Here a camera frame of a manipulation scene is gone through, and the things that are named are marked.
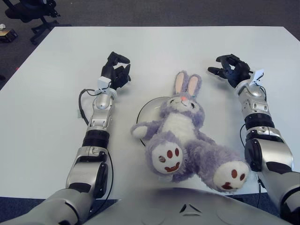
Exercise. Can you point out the black office chair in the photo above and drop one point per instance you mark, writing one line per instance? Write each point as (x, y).
(21, 14)

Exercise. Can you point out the white plate with black rim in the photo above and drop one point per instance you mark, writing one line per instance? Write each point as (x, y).
(150, 107)

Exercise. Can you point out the purple plush bunny doll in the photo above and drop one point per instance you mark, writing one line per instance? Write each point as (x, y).
(178, 124)

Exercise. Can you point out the silver robot torso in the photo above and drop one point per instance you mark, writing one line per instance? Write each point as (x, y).
(164, 206)

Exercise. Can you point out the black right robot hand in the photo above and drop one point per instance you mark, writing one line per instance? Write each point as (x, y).
(236, 72)

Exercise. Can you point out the brown box on floor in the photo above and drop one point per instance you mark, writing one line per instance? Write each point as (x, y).
(9, 35)

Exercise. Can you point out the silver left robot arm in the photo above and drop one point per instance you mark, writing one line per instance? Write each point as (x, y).
(86, 161)

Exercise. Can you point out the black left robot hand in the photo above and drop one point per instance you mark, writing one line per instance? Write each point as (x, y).
(117, 75)

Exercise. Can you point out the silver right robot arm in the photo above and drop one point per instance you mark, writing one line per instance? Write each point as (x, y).
(269, 150)

